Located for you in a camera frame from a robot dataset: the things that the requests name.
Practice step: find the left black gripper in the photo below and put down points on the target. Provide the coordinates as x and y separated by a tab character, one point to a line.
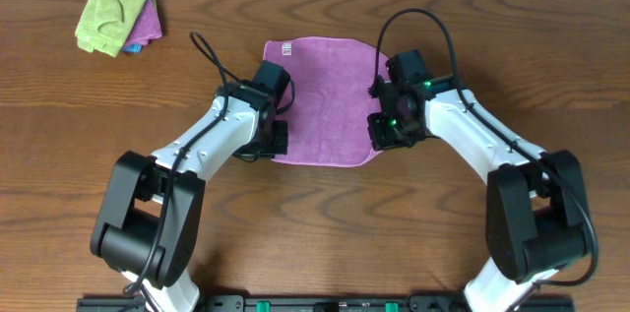
280	138

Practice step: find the green folded cloth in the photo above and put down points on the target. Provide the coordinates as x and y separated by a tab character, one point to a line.
105	25

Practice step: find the purple microfiber cloth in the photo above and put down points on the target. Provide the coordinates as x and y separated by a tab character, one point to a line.
327	120

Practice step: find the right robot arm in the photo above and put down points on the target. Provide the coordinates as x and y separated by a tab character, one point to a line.
537	220

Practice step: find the blue folded cloth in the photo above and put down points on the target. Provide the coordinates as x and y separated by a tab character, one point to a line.
146	29

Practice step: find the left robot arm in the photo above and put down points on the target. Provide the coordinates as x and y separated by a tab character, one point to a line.
147	225

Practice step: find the purple folded cloth in stack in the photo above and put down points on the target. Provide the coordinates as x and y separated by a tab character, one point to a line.
112	26

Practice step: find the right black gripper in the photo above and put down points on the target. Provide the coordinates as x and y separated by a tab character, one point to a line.
382	131

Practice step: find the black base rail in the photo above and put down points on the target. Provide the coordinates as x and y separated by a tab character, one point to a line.
237	303

